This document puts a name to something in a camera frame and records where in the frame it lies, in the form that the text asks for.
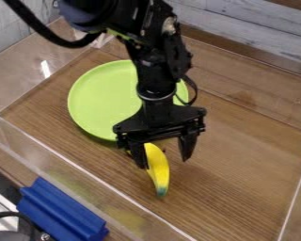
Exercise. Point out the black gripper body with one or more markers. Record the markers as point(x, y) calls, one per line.
point(158, 123)

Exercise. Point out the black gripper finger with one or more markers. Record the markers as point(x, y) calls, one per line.
point(186, 144)
point(137, 152)

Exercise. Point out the yellow toy banana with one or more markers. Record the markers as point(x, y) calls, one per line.
point(157, 168)

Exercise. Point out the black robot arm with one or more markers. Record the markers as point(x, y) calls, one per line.
point(145, 25)

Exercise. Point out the green round plate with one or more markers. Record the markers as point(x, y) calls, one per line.
point(102, 98)

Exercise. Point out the blue plastic clamp block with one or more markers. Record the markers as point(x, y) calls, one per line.
point(65, 219)

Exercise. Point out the clear acrylic enclosure wall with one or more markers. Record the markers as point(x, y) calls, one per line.
point(26, 159)

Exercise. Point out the clear acrylic triangle bracket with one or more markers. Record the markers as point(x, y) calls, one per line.
point(100, 41)

